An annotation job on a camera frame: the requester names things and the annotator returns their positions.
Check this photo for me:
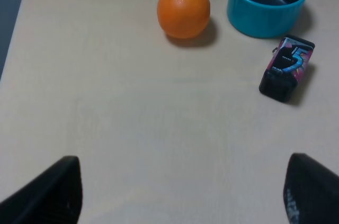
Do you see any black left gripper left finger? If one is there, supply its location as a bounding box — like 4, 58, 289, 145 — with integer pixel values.
1, 156, 83, 223

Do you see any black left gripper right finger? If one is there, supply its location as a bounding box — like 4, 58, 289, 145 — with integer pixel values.
283, 153, 338, 224

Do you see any black chewing gum box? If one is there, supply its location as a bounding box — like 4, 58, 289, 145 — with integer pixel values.
259, 34, 315, 103

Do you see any orange fruit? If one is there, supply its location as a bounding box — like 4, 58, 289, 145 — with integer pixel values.
157, 0, 210, 39

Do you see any teal saucepan with handle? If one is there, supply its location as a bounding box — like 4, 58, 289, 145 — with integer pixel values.
227, 0, 305, 38

